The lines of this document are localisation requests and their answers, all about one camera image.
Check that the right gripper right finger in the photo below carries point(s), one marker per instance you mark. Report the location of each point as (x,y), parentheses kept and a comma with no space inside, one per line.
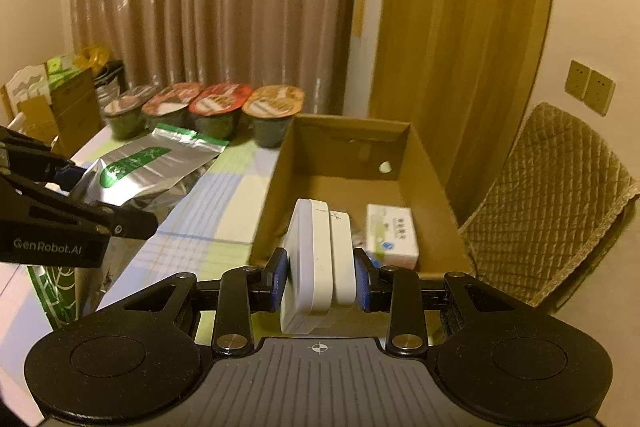
(397,292)

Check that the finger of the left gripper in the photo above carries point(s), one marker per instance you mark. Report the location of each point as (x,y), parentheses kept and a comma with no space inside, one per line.
(33,207)
(35,161)

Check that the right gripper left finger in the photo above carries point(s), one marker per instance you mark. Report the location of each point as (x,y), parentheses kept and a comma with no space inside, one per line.
(241,293)

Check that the white green tablet box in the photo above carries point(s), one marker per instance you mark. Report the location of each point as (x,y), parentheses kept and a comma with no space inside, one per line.
(391,237)

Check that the white square plastic case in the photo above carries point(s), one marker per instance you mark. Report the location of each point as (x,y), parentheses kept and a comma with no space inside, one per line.
(321,285)

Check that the silver green leaf pouch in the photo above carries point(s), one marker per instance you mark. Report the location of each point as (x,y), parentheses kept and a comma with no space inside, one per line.
(152,173)

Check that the cardboard boxes side pile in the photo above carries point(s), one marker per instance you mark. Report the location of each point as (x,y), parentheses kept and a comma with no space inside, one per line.
(61,100)

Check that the checkered tablecloth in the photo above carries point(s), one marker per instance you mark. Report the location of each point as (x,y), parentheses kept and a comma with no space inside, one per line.
(209,232)

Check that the dark lid noodle bowl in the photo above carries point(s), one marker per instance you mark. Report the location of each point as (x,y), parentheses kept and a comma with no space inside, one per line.
(124,114)

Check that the brown cardboard box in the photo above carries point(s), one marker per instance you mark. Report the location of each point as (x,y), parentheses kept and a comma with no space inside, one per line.
(352,163)

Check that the maroon lid noodle bowl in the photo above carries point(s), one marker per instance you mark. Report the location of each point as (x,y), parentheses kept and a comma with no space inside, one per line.
(171,105)

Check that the orange lid noodle bowl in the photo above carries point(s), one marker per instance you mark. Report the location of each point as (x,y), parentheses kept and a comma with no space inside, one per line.
(271,110)

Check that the red lid noodle bowl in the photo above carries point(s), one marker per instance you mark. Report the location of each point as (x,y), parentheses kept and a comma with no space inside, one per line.
(216,111)

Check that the quilted chair cushion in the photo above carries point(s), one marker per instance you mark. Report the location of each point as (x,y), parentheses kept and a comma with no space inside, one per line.
(560,191)

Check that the wooden door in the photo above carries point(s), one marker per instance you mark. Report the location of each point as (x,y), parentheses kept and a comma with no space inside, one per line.
(461,72)

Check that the yellow hanging ornament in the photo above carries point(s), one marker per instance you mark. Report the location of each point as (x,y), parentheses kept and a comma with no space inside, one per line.
(357,17)

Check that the wall socket pair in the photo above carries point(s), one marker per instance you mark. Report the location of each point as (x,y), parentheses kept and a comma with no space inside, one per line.
(590,87)

